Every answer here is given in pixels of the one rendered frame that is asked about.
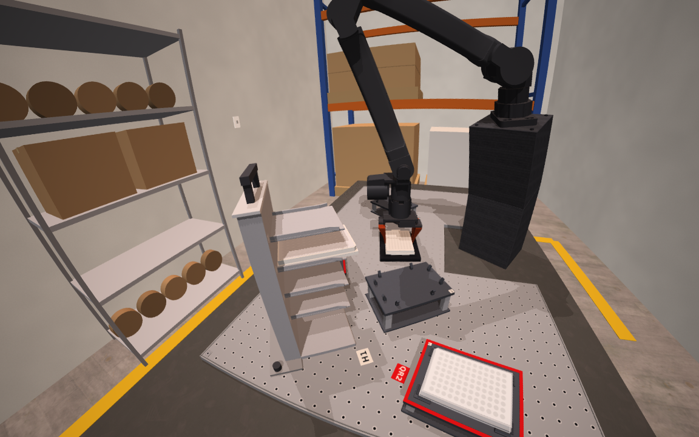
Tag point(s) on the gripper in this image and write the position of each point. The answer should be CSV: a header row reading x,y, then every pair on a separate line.
x,y
400,213

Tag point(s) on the white microplate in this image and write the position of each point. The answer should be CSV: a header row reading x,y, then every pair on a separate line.
x,y
471,388

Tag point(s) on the cream well plate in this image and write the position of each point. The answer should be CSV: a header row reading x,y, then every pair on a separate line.
x,y
399,243

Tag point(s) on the white rectangular plate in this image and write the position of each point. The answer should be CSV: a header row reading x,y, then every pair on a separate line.
x,y
332,244

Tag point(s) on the grey shelf rack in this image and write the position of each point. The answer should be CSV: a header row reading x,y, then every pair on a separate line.
x,y
305,325

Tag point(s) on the dark grey flat nest with red border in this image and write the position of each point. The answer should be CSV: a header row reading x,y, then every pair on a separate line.
x,y
449,421

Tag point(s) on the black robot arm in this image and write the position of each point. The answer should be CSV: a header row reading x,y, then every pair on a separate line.
x,y
511,68

